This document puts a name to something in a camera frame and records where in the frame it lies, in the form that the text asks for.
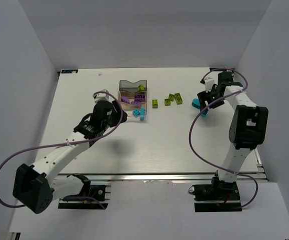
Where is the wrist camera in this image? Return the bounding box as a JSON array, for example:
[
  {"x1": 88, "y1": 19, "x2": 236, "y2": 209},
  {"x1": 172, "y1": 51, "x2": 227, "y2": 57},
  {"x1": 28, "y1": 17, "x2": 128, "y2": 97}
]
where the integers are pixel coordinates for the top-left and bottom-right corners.
[
  {"x1": 93, "y1": 89, "x2": 110, "y2": 104},
  {"x1": 201, "y1": 77, "x2": 215, "y2": 93}
]

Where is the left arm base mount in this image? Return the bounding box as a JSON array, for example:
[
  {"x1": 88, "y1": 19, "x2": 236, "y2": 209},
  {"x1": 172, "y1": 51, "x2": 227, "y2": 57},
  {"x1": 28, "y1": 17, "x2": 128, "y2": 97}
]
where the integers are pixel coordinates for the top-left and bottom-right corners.
[{"x1": 50, "y1": 173, "x2": 111, "y2": 210}]

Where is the left corner label sticker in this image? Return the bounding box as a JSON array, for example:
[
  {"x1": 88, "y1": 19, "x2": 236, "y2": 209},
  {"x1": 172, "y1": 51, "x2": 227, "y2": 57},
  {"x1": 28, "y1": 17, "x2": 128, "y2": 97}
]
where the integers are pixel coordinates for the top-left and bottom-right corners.
[{"x1": 60, "y1": 69, "x2": 78, "y2": 74}]

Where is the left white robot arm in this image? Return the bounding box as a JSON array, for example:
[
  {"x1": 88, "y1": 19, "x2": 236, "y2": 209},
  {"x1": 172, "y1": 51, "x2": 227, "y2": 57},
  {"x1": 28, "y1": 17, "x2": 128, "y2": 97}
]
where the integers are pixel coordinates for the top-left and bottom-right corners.
[{"x1": 12, "y1": 100, "x2": 127, "y2": 214}]

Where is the purple round lego piece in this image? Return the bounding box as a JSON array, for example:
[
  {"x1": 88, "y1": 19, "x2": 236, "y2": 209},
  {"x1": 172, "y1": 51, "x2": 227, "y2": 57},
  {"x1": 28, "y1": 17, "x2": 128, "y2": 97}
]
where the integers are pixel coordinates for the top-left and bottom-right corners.
[{"x1": 130, "y1": 101, "x2": 142, "y2": 109}]

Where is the grey transparent container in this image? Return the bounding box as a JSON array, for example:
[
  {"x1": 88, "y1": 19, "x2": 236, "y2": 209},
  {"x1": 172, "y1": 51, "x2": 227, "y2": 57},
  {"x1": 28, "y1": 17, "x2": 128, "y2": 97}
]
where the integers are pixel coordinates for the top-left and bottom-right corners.
[{"x1": 118, "y1": 79, "x2": 148, "y2": 93}]

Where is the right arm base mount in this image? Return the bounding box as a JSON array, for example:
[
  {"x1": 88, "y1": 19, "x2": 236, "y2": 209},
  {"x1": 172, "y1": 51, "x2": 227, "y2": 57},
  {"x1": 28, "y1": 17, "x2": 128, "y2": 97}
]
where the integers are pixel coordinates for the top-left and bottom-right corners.
[{"x1": 188, "y1": 175, "x2": 242, "y2": 213}]

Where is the purple and green lego stack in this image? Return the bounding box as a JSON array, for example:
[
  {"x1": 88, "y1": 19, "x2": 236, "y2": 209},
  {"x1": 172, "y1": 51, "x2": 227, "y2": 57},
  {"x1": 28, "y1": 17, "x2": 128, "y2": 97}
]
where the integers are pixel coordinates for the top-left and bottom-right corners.
[{"x1": 137, "y1": 84, "x2": 145, "y2": 91}]

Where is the corner label sticker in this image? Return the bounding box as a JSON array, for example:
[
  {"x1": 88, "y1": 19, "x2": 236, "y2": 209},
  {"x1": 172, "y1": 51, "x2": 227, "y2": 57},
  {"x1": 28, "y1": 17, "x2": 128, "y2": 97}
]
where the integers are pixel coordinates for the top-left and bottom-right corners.
[
  {"x1": 60, "y1": 69, "x2": 78, "y2": 74},
  {"x1": 209, "y1": 67, "x2": 227, "y2": 72}
]

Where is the small cyan square lego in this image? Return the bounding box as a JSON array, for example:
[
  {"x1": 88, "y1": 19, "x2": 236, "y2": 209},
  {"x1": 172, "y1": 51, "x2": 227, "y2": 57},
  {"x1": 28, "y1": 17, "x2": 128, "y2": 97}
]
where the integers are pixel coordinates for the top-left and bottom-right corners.
[{"x1": 201, "y1": 110, "x2": 208, "y2": 117}]

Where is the right corner label sticker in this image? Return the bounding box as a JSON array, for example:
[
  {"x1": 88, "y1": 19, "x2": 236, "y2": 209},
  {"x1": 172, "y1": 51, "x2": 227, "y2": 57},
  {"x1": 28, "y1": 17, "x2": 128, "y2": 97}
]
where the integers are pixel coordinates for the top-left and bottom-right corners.
[{"x1": 209, "y1": 67, "x2": 227, "y2": 72}]

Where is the small cyan lego brick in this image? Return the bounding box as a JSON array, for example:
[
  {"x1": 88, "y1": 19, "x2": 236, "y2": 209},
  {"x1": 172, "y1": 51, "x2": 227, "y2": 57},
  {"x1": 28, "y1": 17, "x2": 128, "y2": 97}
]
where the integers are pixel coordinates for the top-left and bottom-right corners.
[{"x1": 132, "y1": 109, "x2": 141, "y2": 117}]

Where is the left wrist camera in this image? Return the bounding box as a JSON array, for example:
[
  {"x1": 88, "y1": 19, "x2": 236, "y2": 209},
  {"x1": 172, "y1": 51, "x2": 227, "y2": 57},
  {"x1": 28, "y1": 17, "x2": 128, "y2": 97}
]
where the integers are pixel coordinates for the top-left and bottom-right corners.
[{"x1": 93, "y1": 89, "x2": 110, "y2": 104}]

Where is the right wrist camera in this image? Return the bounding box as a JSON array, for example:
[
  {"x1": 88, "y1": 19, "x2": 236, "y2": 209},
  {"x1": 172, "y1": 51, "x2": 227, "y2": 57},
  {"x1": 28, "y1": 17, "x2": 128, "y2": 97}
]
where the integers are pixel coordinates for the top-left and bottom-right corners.
[{"x1": 201, "y1": 77, "x2": 215, "y2": 93}]

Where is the long green lego brick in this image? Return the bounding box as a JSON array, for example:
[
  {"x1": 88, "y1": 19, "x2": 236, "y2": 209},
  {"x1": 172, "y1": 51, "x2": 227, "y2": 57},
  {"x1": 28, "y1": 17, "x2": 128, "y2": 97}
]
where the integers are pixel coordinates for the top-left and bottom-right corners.
[{"x1": 174, "y1": 93, "x2": 183, "y2": 105}]

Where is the purple square lego brick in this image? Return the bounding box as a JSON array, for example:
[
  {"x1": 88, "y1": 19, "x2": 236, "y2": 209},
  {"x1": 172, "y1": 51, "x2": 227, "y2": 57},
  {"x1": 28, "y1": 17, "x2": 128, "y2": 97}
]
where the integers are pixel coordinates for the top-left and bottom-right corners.
[{"x1": 134, "y1": 94, "x2": 146, "y2": 102}]

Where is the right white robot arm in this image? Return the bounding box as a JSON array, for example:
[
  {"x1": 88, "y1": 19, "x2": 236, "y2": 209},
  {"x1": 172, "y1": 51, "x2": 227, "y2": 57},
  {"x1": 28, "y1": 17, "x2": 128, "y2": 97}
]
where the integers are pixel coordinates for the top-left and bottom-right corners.
[{"x1": 197, "y1": 71, "x2": 269, "y2": 185}]

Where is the clear transparent container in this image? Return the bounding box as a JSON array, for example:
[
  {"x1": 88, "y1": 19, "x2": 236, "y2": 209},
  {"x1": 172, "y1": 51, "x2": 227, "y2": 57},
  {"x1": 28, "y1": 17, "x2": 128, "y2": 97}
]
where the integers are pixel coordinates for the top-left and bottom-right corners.
[{"x1": 121, "y1": 102, "x2": 147, "y2": 123}]

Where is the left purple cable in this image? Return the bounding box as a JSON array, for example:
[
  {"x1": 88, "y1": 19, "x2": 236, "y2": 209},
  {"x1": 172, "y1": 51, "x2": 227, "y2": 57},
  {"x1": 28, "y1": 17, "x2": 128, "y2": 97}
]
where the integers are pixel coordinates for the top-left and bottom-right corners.
[{"x1": 0, "y1": 91, "x2": 124, "y2": 209}]

